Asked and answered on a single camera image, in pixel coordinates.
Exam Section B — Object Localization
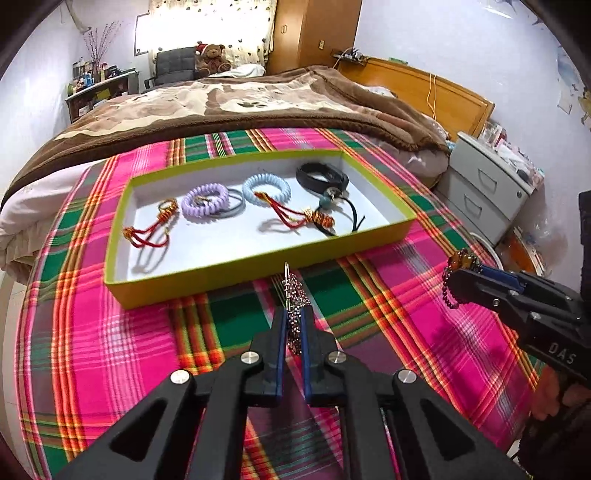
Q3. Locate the dark beaded bracelet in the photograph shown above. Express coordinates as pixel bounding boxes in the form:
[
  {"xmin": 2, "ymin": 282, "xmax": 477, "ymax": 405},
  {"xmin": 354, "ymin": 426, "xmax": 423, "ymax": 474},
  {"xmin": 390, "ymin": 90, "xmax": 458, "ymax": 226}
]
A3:
[{"xmin": 440, "ymin": 248, "xmax": 484, "ymax": 310}]

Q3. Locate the black hair tie teal bead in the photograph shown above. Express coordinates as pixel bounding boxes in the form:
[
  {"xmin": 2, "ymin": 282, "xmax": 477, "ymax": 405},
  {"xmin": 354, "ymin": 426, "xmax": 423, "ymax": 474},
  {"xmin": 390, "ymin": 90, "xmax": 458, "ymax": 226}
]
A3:
[{"xmin": 315, "ymin": 187, "xmax": 366, "ymax": 237}]

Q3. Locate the sparkly beaded chain bracelet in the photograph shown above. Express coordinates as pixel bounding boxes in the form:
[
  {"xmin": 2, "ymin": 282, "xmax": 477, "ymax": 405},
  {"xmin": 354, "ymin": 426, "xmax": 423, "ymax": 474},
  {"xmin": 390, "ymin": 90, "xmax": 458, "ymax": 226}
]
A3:
[{"xmin": 280, "ymin": 261, "xmax": 313, "ymax": 356}]

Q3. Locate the black wristband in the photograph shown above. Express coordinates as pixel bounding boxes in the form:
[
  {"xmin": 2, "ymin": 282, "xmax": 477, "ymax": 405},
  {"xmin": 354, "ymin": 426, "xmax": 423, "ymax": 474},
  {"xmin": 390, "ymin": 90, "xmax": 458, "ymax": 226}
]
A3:
[{"xmin": 295, "ymin": 162, "xmax": 349, "ymax": 194}]

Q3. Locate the red cord knot charm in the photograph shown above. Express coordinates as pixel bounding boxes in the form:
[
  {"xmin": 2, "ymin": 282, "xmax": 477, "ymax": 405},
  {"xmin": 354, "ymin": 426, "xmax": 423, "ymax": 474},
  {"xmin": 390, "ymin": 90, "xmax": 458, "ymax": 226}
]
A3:
[{"xmin": 254, "ymin": 192, "xmax": 335, "ymax": 230}]

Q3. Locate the red cord bracelet gold ring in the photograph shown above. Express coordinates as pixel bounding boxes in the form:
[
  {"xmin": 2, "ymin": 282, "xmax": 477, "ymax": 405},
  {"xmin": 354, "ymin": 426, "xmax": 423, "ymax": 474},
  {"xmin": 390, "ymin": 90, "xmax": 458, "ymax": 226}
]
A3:
[{"xmin": 121, "ymin": 197, "xmax": 181, "ymax": 249}]

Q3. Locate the light blue spiral hair tie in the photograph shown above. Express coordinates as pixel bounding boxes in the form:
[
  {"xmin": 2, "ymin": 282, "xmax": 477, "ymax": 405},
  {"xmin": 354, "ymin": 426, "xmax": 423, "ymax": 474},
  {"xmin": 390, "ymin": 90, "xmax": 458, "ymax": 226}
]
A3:
[{"xmin": 241, "ymin": 172, "xmax": 293, "ymax": 209}]

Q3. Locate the purple spiral hair tie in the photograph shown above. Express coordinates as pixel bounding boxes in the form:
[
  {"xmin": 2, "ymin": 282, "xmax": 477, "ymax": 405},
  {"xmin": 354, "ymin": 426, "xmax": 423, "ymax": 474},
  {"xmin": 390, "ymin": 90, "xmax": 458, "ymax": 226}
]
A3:
[{"xmin": 180, "ymin": 182, "xmax": 230, "ymax": 219}]

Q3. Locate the grey bedside drawer cabinet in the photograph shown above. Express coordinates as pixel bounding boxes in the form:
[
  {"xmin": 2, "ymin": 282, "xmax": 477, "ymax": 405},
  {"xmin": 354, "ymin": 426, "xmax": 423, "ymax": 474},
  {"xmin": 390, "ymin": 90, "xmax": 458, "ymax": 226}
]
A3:
[{"xmin": 436, "ymin": 132, "xmax": 545, "ymax": 246}]

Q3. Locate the wooden headboard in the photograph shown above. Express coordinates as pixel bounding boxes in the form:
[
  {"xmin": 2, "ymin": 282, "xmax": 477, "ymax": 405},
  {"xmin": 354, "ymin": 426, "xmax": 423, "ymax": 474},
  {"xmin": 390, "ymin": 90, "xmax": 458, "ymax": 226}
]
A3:
[{"xmin": 338, "ymin": 58, "xmax": 495, "ymax": 141}]

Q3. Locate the yellow-green shallow tray box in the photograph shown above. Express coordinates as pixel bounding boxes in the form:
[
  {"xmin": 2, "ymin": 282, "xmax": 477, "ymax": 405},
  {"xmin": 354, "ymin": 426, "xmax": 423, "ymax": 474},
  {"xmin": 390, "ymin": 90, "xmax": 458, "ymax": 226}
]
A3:
[{"xmin": 104, "ymin": 150, "xmax": 417, "ymax": 309}]

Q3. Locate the brown fleece blanket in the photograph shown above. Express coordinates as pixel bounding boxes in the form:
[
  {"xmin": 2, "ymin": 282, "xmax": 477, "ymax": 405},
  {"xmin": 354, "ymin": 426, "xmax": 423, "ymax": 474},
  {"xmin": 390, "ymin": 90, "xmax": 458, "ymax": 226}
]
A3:
[{"xmin": 3, "ymin": 65, "xmax": 450, "ymax": 200}]

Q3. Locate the white bed sheet mattress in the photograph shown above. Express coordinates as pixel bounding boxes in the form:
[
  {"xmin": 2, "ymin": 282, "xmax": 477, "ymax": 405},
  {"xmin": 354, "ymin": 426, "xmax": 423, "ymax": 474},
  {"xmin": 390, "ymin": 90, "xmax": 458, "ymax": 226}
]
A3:
[{"xmin": 1, "ymin": 160, "xmax": 102, "ymax": 284}]

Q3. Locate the wooden wardrobe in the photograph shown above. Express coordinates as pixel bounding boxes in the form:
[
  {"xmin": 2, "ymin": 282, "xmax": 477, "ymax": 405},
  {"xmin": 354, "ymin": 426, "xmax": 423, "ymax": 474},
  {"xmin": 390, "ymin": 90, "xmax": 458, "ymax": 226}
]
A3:
[{"xmin": 266, "ymin": 0, "xmax": 362, "ymax": 75}]

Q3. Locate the patterned window curtain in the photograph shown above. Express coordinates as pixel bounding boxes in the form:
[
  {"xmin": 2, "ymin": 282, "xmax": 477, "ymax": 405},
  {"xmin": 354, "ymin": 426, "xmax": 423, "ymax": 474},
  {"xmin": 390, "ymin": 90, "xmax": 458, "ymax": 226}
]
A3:
[{"xmin": 146, "ymin": 0, "xmax": 277, "ymax": 67}]

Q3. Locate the brown teddy bear santa hat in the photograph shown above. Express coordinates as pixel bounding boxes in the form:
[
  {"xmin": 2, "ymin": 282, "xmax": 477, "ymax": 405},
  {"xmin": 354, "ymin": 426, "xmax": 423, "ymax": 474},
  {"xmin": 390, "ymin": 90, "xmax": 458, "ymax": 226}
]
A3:
[{"xmin": 195, "ymin": 42, "xmax": 231, "ymax": 78}]

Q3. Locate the cluttered desk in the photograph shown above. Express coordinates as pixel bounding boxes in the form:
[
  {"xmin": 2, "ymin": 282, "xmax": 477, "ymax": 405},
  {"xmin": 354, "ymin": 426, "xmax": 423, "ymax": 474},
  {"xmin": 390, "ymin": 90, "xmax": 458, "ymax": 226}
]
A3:
[{"xmin": 65, "ymin": 70, "xmax": 139, "ymax": 123}]

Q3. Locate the dark grey chair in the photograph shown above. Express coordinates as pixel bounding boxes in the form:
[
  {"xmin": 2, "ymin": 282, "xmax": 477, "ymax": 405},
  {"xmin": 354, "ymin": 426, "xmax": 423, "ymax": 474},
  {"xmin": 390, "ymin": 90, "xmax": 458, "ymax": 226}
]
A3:
[{"xmin": 144, "ymin": 46, "xmax": 197, "ymax": 90}]

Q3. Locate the branch flower vase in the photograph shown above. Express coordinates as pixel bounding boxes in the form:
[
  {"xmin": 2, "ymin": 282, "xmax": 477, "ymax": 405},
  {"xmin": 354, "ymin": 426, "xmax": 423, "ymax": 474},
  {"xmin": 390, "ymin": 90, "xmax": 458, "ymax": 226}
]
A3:
[{"xmin": 83, "ymin": 20, "xmax": 122, "ymax": 75}]

